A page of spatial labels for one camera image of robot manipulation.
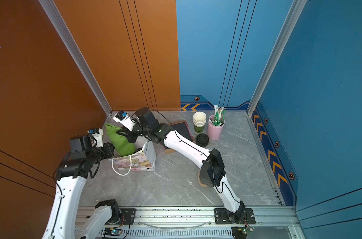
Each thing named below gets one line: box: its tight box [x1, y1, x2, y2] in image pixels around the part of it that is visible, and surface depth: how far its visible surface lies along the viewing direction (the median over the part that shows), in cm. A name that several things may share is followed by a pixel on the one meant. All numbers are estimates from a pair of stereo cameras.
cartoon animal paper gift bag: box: [107, 140, 157, 176], surface depth 75 cm
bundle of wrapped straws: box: [212, 104, 226, 126], surface depth 94 cm
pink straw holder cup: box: [207, 114, 226, 141], surface depth 100 cm
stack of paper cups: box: [192, 111, 207, 133], surface depth 101 cm
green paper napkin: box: [104, 122, 136, 156], surface depth 71 cm
